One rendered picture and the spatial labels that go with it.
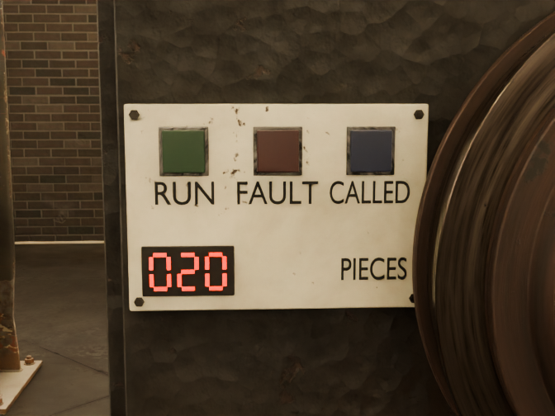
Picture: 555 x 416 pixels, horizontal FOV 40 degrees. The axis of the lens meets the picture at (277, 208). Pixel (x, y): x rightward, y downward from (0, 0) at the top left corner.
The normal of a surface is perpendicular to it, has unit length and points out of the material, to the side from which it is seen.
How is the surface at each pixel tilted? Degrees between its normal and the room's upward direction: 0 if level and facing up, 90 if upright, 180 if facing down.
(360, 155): 90
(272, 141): 90
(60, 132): 90
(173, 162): 90
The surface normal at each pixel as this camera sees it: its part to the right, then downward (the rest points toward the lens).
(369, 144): 0.05, 0.14
